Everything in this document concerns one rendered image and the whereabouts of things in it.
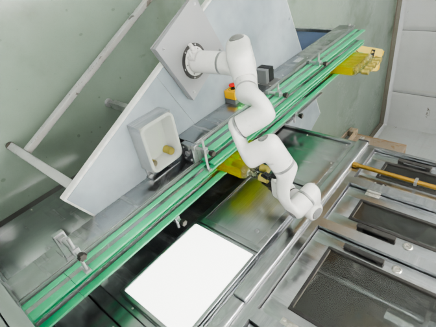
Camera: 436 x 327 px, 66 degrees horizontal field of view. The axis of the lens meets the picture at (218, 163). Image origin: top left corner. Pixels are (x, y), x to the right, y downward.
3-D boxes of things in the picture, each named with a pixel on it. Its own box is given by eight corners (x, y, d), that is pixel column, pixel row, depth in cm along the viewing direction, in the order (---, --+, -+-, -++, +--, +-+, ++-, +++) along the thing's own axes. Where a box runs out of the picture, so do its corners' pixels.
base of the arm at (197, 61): (176, 58, 140) (204, 59, 131) (190, 34, 143) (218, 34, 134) (194, 81, 152) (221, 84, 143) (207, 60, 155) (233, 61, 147)
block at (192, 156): (183, 160, 157) (194, 164, 153) (179, 143, 152) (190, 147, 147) (189, 156, 159) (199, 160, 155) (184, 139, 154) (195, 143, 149)
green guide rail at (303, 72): (198, 147, 152) (211, 152, 147) (198, 145, 151) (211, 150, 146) (354, 30, 250) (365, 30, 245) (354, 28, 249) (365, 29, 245)
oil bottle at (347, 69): (326, 72, 234) (366, 78, 217) (326, 65, 231) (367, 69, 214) (329, 69, 237) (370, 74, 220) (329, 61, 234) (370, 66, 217)
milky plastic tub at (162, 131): (142, 169, 147) (155, 175, 142) (126, 125, 134) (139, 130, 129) (170, 149, 157) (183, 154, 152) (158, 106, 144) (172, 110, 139)
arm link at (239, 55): (237, 103, 124) (224, 65, 113) (234, 71, 141) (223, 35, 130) (262, 96, 122) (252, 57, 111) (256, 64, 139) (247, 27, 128)
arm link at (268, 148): (291, 141, 124) (257, 158, 130) (261, 96, 116) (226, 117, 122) (293, 166, 111) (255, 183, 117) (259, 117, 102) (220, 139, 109)
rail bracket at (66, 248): (58, 254, 123) (89, 283, 110) (36, 222, 114) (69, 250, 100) (69, 244, 126) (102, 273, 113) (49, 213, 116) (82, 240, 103)
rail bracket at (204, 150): (195, 167, 154) (215, 176, 147) (187, 137, 144) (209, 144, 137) (199, 164, 156) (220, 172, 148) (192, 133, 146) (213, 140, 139)
